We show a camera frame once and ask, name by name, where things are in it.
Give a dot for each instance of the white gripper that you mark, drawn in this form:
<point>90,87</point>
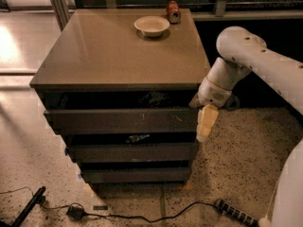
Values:
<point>212,94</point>

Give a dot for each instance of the drawer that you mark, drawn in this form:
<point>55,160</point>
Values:
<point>149,175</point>
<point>114,121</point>
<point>133,153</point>

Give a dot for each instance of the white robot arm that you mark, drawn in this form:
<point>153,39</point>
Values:
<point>242,52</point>

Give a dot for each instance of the grey drawer cabinet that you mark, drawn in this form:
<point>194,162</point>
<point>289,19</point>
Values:
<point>101,61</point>

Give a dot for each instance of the green chip bag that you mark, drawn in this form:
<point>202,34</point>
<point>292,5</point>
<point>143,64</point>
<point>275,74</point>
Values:
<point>136,138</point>

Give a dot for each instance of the white bowl on cabinet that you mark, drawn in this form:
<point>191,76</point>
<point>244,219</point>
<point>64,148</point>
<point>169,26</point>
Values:
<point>151,26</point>

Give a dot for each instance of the orange soda can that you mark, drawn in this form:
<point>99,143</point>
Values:
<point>173,12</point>

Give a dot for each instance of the black power strip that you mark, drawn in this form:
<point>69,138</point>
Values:
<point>235,213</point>

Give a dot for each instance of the black power adapter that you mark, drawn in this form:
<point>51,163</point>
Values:
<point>75,211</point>

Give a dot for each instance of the black stand leg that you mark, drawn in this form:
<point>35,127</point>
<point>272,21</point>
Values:
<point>38,198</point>

